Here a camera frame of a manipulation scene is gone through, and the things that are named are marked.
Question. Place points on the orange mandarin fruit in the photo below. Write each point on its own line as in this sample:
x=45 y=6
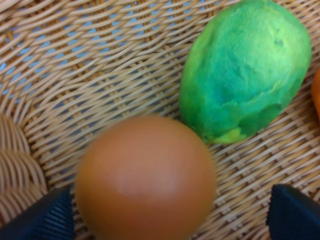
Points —
x=315 y=91

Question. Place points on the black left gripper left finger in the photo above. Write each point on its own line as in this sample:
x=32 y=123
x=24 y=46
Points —
x=50 y=218

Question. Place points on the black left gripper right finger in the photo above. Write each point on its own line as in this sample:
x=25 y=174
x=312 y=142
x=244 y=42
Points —
x=292 y=215

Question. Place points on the green lime fruit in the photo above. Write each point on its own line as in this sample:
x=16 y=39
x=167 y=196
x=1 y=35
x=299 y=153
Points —
x=243 y=70

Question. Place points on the red-orange round bun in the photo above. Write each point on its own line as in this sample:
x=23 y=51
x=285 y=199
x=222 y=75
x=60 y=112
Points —
x=145 y=178

